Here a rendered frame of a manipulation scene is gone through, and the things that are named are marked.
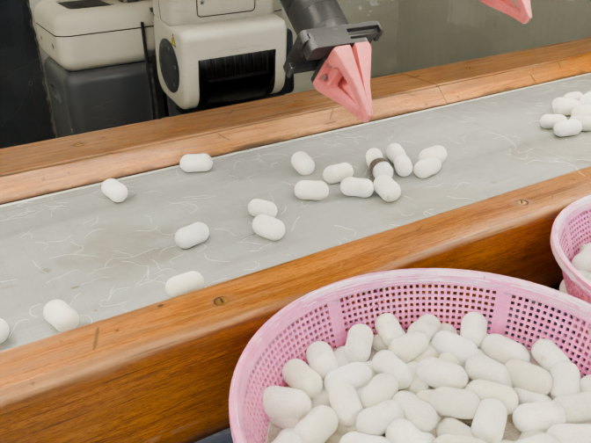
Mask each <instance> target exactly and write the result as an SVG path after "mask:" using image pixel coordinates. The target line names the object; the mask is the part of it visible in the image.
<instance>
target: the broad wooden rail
mask: <svg viewBox="0 0 591 443"><path fill-rule="evenodd" d="M588 73H591V37H589V38H585V39H579V40H571V41H567V42H561V43H557V44H552V45H547V46H542V47H534V48H529V49H524V50H520V51H515V52H510V53H505V54H497V55H492V56H487V57H483V58H477V59H473V60H468V61H464V62H455V63H450V64H445V65H441V66H436V67H432V68H426V69H418V70H414V71H408V72H404V73H399V74H394V75H389V76H381V77H376V78H371V79H370V91H371V99H372V107H373V116H372V118H371V119H370V120H369V122H373V121H377V120H384V119H388V118H392V117H396V116H400V115H404V114H408V113H416V112H419V111H424V110H427V109H431V108H435V107H439V106H444V105H451V104H454V103H459V102H463V101H467V100H471V99H474V98H482V97H486V96H490V95H494V94H498V93H502V92H506V91H513V90H518V89H521V88H525V87H530V86H533V85H538V84H545V83H548V82H553V81H557V80H561V79H565V78H568V77H573V76H580V75H584V74H588ZM365 123H368V122H365ZM365 123H363V122H362V121H361V120H359V119H358V118H357V117H355V116H354V115H353V114H352V113H350V112H349V111H348V110H347V109H346V108H345V107H343V106H342V105H340V104H338V103H336V102H335V101H333V100H332V99H330V98H328V97H327V96H325V95H324V94H322V93H320V92H319V91H317V90H311V91H302V92H297V93H292V94H288V95H283V96H279V97H273V98H265V99H261V100H255V101H251V102H246V103H241V104H236V105H228V106H223V107H218V108H214V109H209V110H204V111H199V112H195V113H186V114H181V115H177V116H172V117H169V118H164V119H159V120H149V121H144V122H139V123H135V124H130V125H126V126H120V127H112V128H108V129H102V130H98V131H93V132H88V133H83V134H75V135H70V136H65V137H61V138H55V139H51V140H46V141H42V142H33V143H28V144H24V145H18V146H14V147H9V148H4V149H0V205H4V204H8V203H12V202H16V201H21V200H28V199H31V198H35V197H40V196H43V195H48V194H51V193H56V192H63V191H67V190H71V189H75V188H78V187H83V186H87V185H94V184H98V183H102V182H104V181H105V180H107V179H109V178H113V179H118V178H125V177H129V176H134V175H137V174H142V173H145V172H150V171H157V170H161V169H164V168H169V167H172V166H177V165H180V160H181V158H182V157H183V156H184V155H188V154H191V155H195V154H208V155H209V156H211V158H212V157H216V156H223V155H228V154H231V153H236V152H239V151H244V150H247V149H255V148H258V147H263V146H266V145H271V144H275V143H279V142H286V141H290V140H294V139H298V138H302V137H306V136H310V135H314V134H322V133H325V132H330V131H333V130H338V129H341V128H345V127H352V126H357V125H360V124H365Z"/></svg>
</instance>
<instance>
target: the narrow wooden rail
mask: <svg viewBox="0 0 591 443"><path fill-rule="evenodd" d="M588 195H591V166H588V167H586V168H583V169H579V170H576V171H572V172H569V173H566V174H563V175H560V176H557V177H555V178H550V179H546V180H544V181H541V182H538V183H535V184H533V185H527V186H524V187H522V188H519V189H516V190H513V191H510V192H505V193H502V194H499V195H496V196H493V197H491V198H488V199H485V200H480V201H477V202H474V203H471V204H469V205H465V206H462V207H458V208H455V209H452V210H449V211H446V212H443V213H440V214H436V215H432V216H429V217H427V218H424V219H421V220H418V221H413V222H410V223H407V224H405V225H401V226H398V227H395V228H393V229H388V230H385V231H382V232H379V233H376V234H374V235H371V236H365V237H363V238H360V239H357V240H354V241H351V242H348V243H343V244H341V245H338V246H334V247H331V248H329V249H326V250H323V251H318V252H315V253H312V254H310V255H307V256H303V257H300V258H296V259H293V260H290V261H287V262H284V263H281V264H278V265H274V266H270V267H267V268H265V269H262V270H259V271H256V272H251V273H248V274H246V275H243V276H240V277H236V278H234V279H231V280H226V281H223V282H220V283H217V284H214V285H212V286H209V287H204V288H201V289H198V290H195V291H192V292H189V293H186V294H182V295H179V296H176V297H172V298H170V299H167V300H164V301H160V302H156V303H153V304H150V305H148V306H145V307H142V308H138V309H134V310H131V311H128V312H125V313H122V314H119V315H117V316H112V317H108V318H106V319H103V320H100V321H97V322H95V323H89V324H86V325H84V326H81V327H78V328H75V329H72V330H67V331H64V332H62V333H58V334H55V335H53V336H50V337H47V338H42V339H39V340H36V341H33V342H31V343H27V344H24V345H20V346H17V347H14V348H11V349H8V350H5V351H2V352H0V443H194V442H196V441H199V440H201V439H205V438H206V437H208V436H211V435H213V434H216V433H218V432H221V431H223V430H225V429H228V428H230V414H229V397H230V384H231V380H232V377H233V374H234V371H235V368H236V366H237V363H238V360H239V358H240V356H241V355H242V353H243V351H244V349H245V347H246V346H247V345H248V343H249V342H250V340H251V339H252V337H253V336H254V335H255V333H256V332H257V331H258V330H259V329H260V328H261V327H262V326H263V324H264V323H266V322H267V321H268V320H269V319H270V318H271V317H272V316H274V315H275V314H276V313H277V312H279V311H280V310H281V309H283V308H285V307H286V306H288V305H289V304H290V303H291V302H293V301H295V300H297V299H299V298H300V297H302V296H304V295H306V294H308V293H310V292H312V291H315V290H317V289H319V288H321V287H325V286H327V285H330V284H332V283H335V282H338V281H341V280H346V279H349V278H353V277H356V276H360V275H364V274H369V273H373V272H384V271H391V270H400V269H412V268H448V269H461V270H470V271H478V272H489V273H494V274H499V275H504V276H508V277H512V278H517V279H520V280H526V281H530V282H533V283H537V284H539V285H542V286H546V287H550V288H553V289H556V290H557V289H559V285H560V283H561V281H562V280H563V279H564V277H563V273H562V269H561V268H560V266H559V265H558V262H557V261H556V259H555V258H554V256H553V253H552V250H551V228H552V225H553V222H554V221H555V219H556V218H557V216H558V215H559V214H560V212H561V211H562V210H564V209H565V208H566V207H567V206H569V205H570V204H572V203H573V202H574V201H576V200H579V199H581V198H584V197H586V196H588Z"/></svg>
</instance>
